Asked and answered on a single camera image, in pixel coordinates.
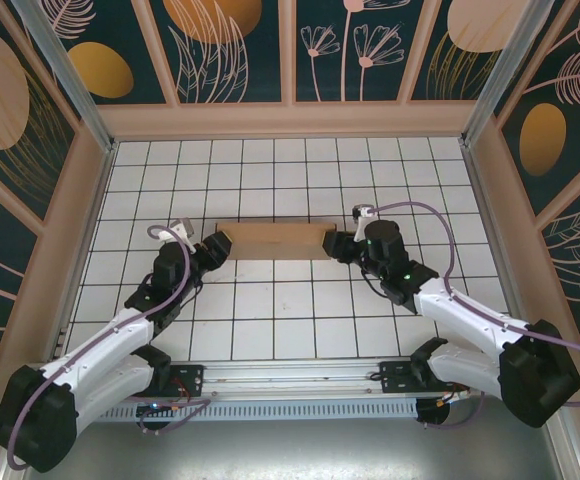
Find brown cardboard paper box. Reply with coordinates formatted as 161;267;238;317
215;221;339;262

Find small green circuit board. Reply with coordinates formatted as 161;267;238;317
137;399;184;417

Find grey sheet metal panel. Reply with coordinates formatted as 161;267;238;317
0;394;580;480

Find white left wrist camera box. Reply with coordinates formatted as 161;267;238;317
169;216;195;251

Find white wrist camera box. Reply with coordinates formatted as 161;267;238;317
351;203;377;239
169;216;195;251

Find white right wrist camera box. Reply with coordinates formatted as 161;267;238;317
351;203;377;239

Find thin aluminium side rail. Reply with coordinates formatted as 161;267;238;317
49;143;117;362
460;143;530;354

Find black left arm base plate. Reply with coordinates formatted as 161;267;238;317
113;363;206;400

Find aluminium frame rail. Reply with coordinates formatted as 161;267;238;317
17;354;569;401

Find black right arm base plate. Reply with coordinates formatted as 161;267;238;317
378;360;471;396

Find grey slotted cable duct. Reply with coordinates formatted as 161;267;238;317
100;398;420;422

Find wire bundle with yellow plug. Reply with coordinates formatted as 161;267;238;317
437;379;471;409

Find aluminium corner post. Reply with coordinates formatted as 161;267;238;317
459;0;562;149
10;0;119;154

